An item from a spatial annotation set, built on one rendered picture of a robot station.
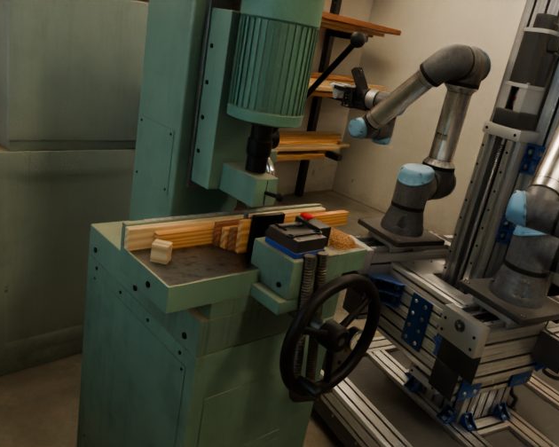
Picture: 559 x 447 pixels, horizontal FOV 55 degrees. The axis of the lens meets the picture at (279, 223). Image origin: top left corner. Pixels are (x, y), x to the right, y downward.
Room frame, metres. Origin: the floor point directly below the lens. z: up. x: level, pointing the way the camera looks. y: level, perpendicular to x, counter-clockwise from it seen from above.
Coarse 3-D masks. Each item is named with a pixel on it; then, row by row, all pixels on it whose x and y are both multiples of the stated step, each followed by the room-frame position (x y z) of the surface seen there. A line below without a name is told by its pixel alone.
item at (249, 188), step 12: (228, 168) 1.27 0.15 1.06; (240, 168) 1.27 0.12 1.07; (228, 180) 1.26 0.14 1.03; (240, 180) 1.23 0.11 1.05; (252, 180) 1.20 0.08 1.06; (264, 180) 1.21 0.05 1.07; (276, 180) 1.23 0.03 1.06; (228, 192) 1.26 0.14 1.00; (240, 192) 1.22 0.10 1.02; (252, 192) 1.19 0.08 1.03; (252, 204) 1.19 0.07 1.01; (264, 204) 1.22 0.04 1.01
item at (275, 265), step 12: (264, 240) 1.10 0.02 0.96; (252, 252) 1.10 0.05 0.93; (264, 252) 1.07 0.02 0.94; (276, 252) 1.05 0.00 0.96; (264, 264) 1.07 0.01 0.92; (276, 264) 1.04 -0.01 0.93; (288, 264) 1.02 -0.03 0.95; (300, 264) 1.02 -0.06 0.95; (336, 264) 1.11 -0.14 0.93; (264, 276) 1.07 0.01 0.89; (276, 276) 1.04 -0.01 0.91; (288, 276) 1.01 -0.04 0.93; (300, 276) 1.03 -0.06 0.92; (276, 288) 1.03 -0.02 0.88; (288, 288) 1.01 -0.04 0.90; (300, 288) 1.03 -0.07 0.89; (312, 288) 1.06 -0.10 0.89
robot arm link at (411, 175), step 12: (408, 168) 1.81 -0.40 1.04; (420, 168) 1.82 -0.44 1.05; (408, 180) 1.78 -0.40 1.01; (420, 180) 1.77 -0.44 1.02; (432, 180) 1.81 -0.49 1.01; (396, 192) 1.80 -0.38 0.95; (408, 192) 1.77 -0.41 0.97; (420, 192) 1.77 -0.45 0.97; (432, 192) 1.81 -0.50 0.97; (408, 204) 1.77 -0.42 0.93; (420, 204) 1.77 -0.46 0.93
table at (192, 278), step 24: (120, 264) 1.06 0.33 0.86; (144, 264) 0.99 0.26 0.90; (168, 264) 1.01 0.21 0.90; (192, 264) 1.04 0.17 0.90; (216, 264) 1.06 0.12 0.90; (240, 264) 1.08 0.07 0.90; (360, 264) 1.33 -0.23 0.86; (144, 288) 0.98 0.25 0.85; (168, 288) 0.92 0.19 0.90; (192, 288) 0.95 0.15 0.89; (216, 288) 1.00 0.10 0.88; (240, 288) 1.04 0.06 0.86; (264, 288) 1.05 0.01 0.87; (168, 312) 0.92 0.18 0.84
